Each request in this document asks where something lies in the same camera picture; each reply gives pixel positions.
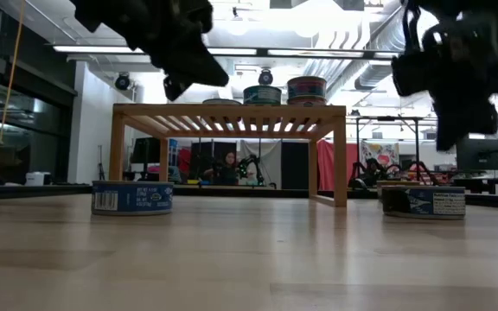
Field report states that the black partition panel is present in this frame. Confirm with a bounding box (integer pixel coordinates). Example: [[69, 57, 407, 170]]
[[280, 140, 310, 190], [190, 141, 238, 182]]

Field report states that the black metal gantry stand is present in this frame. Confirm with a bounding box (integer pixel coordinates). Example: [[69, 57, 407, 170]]
[[347, 114, 425, 187]]

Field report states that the red label tin can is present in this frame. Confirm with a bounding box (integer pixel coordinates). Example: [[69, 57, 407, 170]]
[[286, 75, 328, 99], [286, 95, 328, 107]]

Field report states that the black monitor on arm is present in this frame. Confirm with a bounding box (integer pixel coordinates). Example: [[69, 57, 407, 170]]
[[455, 137, 498, 172]]

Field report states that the wooden slatted shelf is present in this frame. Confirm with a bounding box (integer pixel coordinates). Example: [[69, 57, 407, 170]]
[[107, 102, 348, 208]]

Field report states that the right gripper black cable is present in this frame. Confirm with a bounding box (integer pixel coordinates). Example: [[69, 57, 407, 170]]
[[401, 0, 424, 55]]

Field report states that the silver ventilation duct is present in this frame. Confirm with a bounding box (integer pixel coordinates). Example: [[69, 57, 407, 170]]
[[324, 0, 405, 92]]

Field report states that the black ceiling spotlight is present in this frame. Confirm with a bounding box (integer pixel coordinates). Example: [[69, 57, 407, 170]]
[[114, 72, 132, 92], [257, 67, 275, 86]]

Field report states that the black aluminium table frame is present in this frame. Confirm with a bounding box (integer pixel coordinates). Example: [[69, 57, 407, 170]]
[[0, 183, 498, 212]]

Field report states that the white box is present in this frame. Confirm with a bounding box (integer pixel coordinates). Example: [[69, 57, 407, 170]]
[[24, 171, 53, 187]]

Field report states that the ceiling light bar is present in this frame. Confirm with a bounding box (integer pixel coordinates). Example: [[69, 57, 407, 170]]
[[52, 44, 498, 61]]

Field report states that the colourful patchwork cloth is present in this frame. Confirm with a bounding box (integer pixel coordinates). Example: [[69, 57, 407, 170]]
[[359, 141, 400, 176]]

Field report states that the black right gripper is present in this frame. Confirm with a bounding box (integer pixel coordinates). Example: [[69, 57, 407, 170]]
[[421, 16, 498, 152]]

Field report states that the teal label tin can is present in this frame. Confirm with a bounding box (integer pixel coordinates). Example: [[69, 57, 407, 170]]
[[242, 85, 283, 107]]

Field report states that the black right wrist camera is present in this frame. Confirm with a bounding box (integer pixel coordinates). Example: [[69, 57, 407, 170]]
[[390, 48, 432, 98]]

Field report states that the black screen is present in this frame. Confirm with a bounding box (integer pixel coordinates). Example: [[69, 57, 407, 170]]
[[131, 136, 162, 165]]

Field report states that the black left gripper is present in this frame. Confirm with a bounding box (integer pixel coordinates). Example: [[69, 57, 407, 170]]
[[118, 0, 231, 103]]

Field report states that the orange and blue label can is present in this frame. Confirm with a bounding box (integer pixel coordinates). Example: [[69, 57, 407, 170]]
[[375, 180, 422, 200], [201, 98, 242, 106]]

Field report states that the blue label tin can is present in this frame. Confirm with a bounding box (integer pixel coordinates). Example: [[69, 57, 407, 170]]
[[91, 180, 175, 217], [380, 185, 467, 221]]

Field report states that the red curtain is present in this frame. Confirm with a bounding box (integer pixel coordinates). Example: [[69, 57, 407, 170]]
[[316, 138, 361, 192]]

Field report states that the person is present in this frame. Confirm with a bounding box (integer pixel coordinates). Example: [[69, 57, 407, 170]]
[[203, 150, 244, 187]]

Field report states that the white curtain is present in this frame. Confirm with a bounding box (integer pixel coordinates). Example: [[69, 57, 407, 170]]
[[239, 139, 283, 187]]

